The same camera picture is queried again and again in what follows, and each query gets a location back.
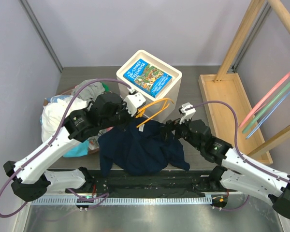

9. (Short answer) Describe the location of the white cloth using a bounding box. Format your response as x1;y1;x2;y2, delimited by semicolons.
40;95;73;143

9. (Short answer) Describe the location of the white slotted cable duct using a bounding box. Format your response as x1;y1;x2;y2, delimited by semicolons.
31;195;212;207

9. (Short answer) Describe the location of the pink hanger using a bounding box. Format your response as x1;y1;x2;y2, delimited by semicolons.
238;64;290;129

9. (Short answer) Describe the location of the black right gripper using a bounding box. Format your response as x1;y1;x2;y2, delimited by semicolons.
158;113;203;151

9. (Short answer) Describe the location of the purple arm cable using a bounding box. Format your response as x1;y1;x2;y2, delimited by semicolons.
0;78;135;217
187;101;290;211

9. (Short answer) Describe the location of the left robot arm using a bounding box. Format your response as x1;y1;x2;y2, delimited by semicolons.
3;92;146;202

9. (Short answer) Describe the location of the green cloth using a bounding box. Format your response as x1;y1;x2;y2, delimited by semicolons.
102;83;109;91

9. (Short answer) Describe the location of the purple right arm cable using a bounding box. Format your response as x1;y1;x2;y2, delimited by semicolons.
187;101;290;211

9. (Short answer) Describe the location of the blue hanger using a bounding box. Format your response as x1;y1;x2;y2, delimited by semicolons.
246;81;290;140

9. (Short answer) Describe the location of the wooden clothes rack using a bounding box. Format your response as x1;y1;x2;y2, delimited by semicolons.
199;0;290;165

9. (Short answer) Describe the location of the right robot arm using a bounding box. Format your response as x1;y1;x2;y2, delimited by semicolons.
160;119;290;219

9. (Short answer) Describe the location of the yellow hanger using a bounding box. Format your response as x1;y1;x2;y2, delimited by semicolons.
136;98;175;128

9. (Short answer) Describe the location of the navy blue t shirt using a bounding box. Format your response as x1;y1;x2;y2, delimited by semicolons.
98;118;190;176

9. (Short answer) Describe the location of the white drawer unit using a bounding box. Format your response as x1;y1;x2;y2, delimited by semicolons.
116;50;182;122

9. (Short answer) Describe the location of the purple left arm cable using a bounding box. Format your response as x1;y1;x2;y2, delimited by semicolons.
0;78;135;217

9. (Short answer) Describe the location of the grey cloth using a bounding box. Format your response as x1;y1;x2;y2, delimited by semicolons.
71;80;106;101

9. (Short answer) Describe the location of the blue treehouse paperback book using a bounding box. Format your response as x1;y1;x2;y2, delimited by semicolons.
123;59;173;98

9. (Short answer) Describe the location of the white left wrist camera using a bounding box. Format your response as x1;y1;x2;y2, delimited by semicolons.
123;89;146;117

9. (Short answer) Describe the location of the light blue cloth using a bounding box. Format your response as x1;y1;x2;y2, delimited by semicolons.
63;141;89;158

